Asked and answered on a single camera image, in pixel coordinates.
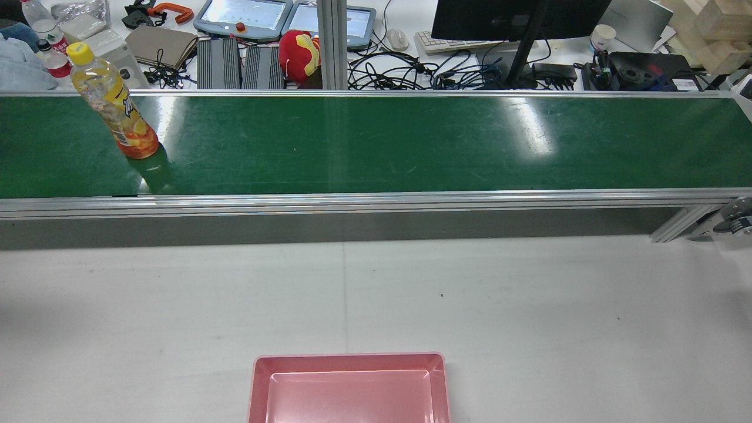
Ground yellow cap orange juice bottle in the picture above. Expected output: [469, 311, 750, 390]
[66, 42, 160, 160]

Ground green conveyor belt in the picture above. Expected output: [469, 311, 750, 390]
[0, 89, 752, 221]
[0, 95, 752, 199]

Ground red yellow plush toy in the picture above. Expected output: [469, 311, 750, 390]
[278, 31, 321, 85]

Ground white keyboard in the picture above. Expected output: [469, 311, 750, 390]
[414, 31, 523, 56]

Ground black ribbed metal box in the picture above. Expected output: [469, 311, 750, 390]
[243, 45, 286, 90]
[196, 38, 242, 90]

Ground pink plastic tray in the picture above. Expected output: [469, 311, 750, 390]
[247, 352, 451, 423]

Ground black monitor stand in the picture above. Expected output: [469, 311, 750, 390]
[504, 0, 550, 89]

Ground grey teach pendant red button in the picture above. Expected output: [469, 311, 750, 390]
[193, 0, 293, 42]

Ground black monitor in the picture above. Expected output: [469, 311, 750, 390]
[431, 0, 612, 42]

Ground brown cardboard folder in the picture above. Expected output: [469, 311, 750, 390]
[125, 25, 199, 71]

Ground white paper cup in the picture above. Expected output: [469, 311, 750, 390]
[590, 24, 617, 53]

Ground orange clamp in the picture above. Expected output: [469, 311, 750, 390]
[147, 3, 194, 25]

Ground white box with round hole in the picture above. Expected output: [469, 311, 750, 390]
[79, 29, 151, 90]

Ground black equipment case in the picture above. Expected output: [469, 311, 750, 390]
[582, 51, 704, 92]

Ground aluminium conveyor leg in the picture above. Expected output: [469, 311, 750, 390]
[649, 204, 719, 243]

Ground small flat white box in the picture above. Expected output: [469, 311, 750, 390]
[59, 14, 108, 43]

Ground clear water bottle red label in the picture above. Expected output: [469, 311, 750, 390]
[35, 39, 76, 90]

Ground clear plastic bag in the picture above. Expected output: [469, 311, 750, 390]
[51, 0, 110, 25]

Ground light blue cloth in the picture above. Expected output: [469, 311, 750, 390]
[0, 22, 59, 92]

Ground clear water bottle green label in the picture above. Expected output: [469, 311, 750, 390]
[21, 0, 70, 55]

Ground light wooden blocks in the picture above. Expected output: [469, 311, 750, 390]
[663, 0, 752, 75]

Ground tangle of black blue cables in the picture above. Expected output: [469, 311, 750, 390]
[348, 49, 507, 90]

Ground aluminium profile post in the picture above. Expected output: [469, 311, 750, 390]
[317, 0, 349, 90]

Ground black coiled cable bundle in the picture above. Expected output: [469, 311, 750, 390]
[143, 49, 184, 89]

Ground metal conveyor roller mount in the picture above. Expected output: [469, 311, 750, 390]
[713, 197, 752, 237]

